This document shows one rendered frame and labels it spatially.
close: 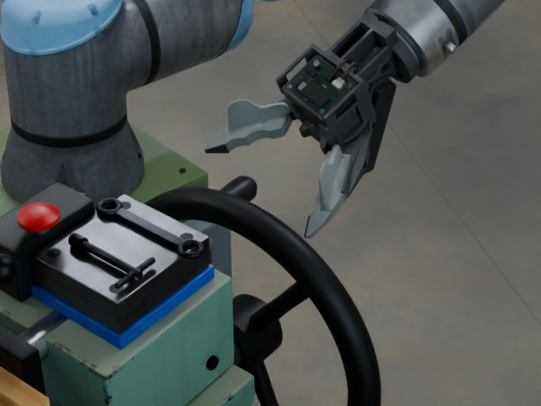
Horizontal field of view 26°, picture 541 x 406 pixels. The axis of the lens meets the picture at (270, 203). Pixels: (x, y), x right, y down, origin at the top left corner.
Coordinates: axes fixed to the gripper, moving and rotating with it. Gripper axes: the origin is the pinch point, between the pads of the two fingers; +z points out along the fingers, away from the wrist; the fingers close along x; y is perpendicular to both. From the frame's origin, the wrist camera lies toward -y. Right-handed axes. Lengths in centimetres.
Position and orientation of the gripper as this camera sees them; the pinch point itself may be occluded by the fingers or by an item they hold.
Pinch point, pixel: (254, 197)
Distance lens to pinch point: 113.8
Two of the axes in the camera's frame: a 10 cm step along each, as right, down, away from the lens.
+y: -2.6, -4.5, -8.5
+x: 6.6, 5.6, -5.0
